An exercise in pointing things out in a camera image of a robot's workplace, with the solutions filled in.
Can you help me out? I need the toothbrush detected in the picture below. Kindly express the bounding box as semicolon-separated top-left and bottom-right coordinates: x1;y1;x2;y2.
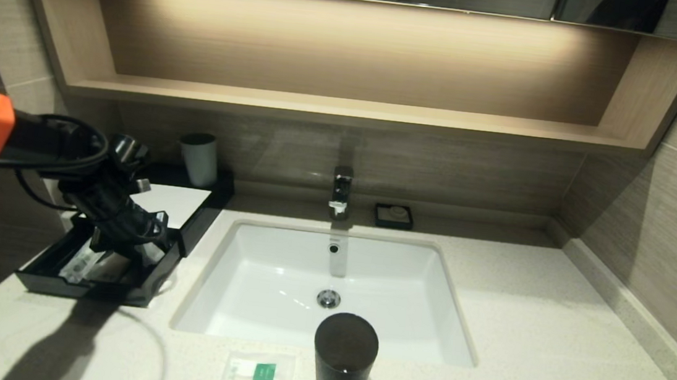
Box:
58;244;105;286

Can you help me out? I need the black pull-out drawer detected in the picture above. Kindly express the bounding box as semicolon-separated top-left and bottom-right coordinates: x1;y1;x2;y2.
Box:
14;213;187;311

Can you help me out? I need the white packet with green label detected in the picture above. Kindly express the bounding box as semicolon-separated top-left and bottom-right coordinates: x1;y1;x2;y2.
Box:
216;347;297;380

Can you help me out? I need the white cup with dark rim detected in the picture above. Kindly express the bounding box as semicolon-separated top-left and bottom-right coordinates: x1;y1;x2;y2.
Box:
176;132;222;190

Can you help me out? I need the white sink basin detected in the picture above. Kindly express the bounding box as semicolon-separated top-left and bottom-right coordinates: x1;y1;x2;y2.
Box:
169;214;489;370

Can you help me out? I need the chrome faucet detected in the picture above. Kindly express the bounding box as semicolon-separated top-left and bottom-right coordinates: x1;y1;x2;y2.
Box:
328;166;356;222

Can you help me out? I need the chrome drain plug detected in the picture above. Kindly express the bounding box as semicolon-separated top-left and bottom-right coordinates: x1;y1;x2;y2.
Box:
316;289;343;311

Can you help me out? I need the black soap dish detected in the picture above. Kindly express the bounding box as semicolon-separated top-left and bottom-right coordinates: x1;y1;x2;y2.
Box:
373;203;415;232

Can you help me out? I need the black cup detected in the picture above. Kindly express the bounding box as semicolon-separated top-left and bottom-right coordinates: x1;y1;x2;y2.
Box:
310;310;381;380

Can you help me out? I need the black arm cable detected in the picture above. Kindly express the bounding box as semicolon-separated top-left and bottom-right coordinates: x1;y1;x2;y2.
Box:
0;110;113;215

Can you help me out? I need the wooden wall shelf niche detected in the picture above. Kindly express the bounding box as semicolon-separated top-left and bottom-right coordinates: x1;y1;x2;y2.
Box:
3;0;677;163

